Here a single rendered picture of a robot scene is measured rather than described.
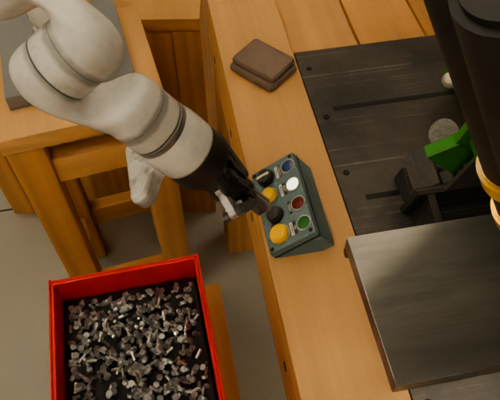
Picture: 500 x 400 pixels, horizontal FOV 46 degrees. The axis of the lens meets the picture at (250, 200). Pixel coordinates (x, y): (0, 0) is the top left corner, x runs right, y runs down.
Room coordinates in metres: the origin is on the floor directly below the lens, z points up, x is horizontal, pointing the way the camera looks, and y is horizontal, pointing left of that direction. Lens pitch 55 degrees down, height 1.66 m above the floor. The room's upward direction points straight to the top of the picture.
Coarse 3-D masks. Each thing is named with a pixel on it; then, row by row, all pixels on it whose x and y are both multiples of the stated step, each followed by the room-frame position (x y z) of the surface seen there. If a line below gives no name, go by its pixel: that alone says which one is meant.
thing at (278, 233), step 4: (280, 224) 0.47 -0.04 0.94; (272, 228) 0.46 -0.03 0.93; (276, 228) 0.46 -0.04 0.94; (280, 228) 0.46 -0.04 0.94; (284, 228) 0.46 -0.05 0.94; (272, 232) 0.46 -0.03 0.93; (276, 232) 0.46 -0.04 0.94; (280, 232) 0.45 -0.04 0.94; (284, 232) 0.45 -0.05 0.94; (272, 236) 0.45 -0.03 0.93; (276, 236) 0.45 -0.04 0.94; (280, 236) 0.45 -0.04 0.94; (284, 236) 0.45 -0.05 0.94; (272, 240) 0.45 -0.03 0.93; (276, 240) 0.44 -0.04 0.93; (280, 240) 0.44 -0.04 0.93; (284, 240) 0.44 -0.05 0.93
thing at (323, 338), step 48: (240, 0) 1.04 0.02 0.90; (240, 48) 0.89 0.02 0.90; (288, 48) 0.89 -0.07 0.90; (240, 96) 0.77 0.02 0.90; (288, 96) 0.77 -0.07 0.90; (240, 144) 0.65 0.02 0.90; (288, 144) 0.65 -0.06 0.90; (336, 192) 0.55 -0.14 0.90; (336, 240) 0.46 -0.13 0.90; (288, 288) 0.38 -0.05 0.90; (336, 288) 0.38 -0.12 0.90; (288, 336) 0.31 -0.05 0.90; (336, 336) 0.31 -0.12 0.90; (288, 384) 0.27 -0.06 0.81; (336, 384) 0.25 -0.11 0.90; (384, 384) 0.25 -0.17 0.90
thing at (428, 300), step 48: (384, 240) 0.32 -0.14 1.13; (432, 240) 0.32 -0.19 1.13; (480, 240) 0.32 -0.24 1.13; (384, 288) 0.27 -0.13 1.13; (432, 288) 0.27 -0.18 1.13; (480, 288) 0.27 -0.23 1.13; (384, 336) 0.22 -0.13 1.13; (432, 336) 0.22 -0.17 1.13; (480, 336) 0.22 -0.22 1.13; (432, 384) 0.18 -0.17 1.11
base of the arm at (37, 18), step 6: (30, 12) 0.86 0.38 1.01; (36, 12) 0.86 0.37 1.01; (42, 12) 0.85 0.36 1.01; (30, 18) 0.87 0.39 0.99; (36, 18) 0.86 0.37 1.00; (42, 18) 0.85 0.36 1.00; (48, 18) 0.85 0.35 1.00; (36, 24) 0.86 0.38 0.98; (42, 24) 0.85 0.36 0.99; (36, 30) 0.85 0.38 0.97
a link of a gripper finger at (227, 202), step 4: (216, 192) 0.40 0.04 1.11; (220, 192) 0.40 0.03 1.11; (220, 196) 0.40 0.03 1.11; (224, 196) 0.39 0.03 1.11; (220, 200) 0.39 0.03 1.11; (224, 200) 0.39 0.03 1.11; (228, 200) 0.39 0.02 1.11; (232, 200) 0.40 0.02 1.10; (240, 200) 0.40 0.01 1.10; (224, 204) 0.39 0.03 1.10; (228, 204) 0.39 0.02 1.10; (232, 204) 0.39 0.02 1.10; (236, 204) 0.39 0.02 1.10; (228, 208) 0.38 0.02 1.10; (232, 208) 0.38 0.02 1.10; (228, 212) 0.38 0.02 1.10; (232, 212) 0.38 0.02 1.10; (232, 216) 0.38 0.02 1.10; (236, 216) 0.38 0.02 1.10
